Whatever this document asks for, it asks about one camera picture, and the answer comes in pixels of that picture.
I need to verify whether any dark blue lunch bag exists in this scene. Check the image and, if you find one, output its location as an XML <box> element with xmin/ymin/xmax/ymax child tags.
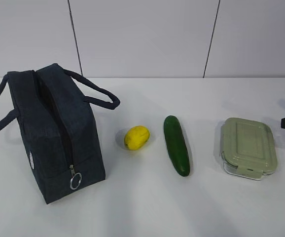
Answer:
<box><xmin>0</xmin><ymin>64</ymin><xmax>120</xmax><ymax>204</ymax></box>

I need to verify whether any green lidded glass container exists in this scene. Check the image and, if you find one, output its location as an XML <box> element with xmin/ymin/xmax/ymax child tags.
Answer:
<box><xmin>220</xmin><ymin>118</ymin><xmax>278</xmax><ymax>180</ymax></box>

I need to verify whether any yellow lemon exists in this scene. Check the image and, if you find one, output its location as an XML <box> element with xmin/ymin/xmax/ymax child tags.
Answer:
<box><xmin>124</xmin><ymin>125</ymin><xmax>150</xmax><ymax>151</ymax></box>

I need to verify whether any green cucumber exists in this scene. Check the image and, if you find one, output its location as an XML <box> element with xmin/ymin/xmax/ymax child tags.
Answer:
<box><xmin>163</xmin><ymin>115</ymin><xmax>191</xmax><ymax>177</ymax></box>

